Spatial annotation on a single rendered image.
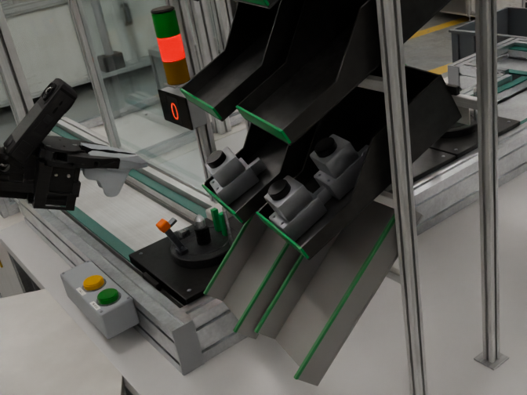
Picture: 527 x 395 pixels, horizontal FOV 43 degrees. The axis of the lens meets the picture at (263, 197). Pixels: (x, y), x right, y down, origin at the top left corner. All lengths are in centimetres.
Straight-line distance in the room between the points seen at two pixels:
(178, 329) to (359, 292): 39
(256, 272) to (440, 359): 34
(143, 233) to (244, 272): 52
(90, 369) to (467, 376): 68
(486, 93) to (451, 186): 64
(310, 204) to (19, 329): 83
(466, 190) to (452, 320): 43
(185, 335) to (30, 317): 46
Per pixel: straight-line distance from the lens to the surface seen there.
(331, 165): 88
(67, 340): 144
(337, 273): 101
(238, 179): 101
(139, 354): 133
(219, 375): 123
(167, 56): 143
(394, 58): 80
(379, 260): 93
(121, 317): 131
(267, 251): 112
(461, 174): 159
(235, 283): 116
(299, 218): 89
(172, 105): 147
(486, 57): 94
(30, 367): 141
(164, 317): 123
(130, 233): 163
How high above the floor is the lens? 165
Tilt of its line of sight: 26 degrees down
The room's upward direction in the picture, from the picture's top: 10 degrees counter-clockwise
